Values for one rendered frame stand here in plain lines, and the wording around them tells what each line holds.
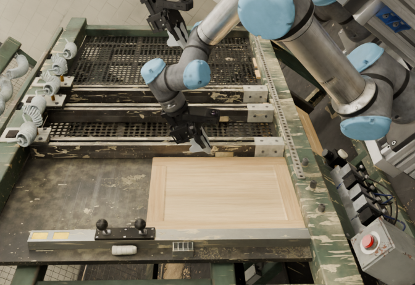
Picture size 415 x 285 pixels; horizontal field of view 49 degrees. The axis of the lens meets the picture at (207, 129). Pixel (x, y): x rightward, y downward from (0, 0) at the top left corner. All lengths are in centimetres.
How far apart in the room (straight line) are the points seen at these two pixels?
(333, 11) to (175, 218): 92
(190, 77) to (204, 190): 68
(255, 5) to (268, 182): 106
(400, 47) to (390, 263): 63
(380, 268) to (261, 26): 78
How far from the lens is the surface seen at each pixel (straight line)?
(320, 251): 159
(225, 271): 160
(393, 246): 137
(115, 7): 742
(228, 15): 119
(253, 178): 187
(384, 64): 127
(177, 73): 125
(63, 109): 226
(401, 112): 135
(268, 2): 92
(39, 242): 166
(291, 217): 172
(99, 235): 161
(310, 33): 101
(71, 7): 760
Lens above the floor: 192
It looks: 21 degrees down
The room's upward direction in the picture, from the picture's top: 59 degrees counter-clockwise
